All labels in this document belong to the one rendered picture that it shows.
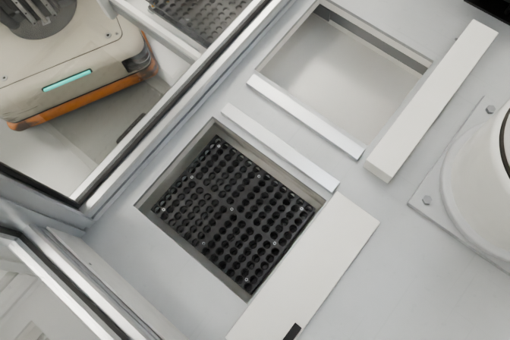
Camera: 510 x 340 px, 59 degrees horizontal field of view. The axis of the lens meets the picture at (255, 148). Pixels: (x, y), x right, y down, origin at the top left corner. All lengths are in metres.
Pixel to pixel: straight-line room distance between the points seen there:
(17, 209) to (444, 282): 0.59
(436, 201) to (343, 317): 0.22
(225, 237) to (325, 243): 0.17
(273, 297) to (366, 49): 0.54
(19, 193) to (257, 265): 0.37
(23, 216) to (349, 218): 0.45
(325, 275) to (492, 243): 0.24
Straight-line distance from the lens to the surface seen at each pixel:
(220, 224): 0.77
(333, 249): 0.70
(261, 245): 0.76
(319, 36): 0.99
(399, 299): 0.72
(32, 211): 0.64
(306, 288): 0.69
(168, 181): 0.87
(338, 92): 0.93
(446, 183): 0.74
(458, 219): 0.73
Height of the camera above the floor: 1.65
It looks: 69 degrees down
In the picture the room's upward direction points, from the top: 12 degrees counter-clockwise
